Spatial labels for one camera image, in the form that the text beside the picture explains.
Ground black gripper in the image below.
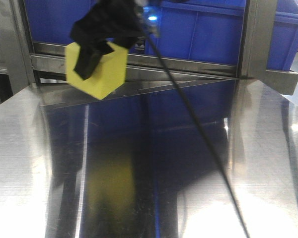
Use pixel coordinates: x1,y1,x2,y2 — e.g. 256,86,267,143
70,0,144,80

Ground yellow foam block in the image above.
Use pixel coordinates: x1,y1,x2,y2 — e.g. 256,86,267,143
65,42,128,100

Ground stainless steel shelf rack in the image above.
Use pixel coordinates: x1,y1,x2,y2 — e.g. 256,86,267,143
0,0,298,238

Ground large blue plastic bin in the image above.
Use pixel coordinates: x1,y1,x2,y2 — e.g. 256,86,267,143
25,0,298,71

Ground black cable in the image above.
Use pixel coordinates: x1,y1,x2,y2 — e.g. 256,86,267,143
136,22,251,238

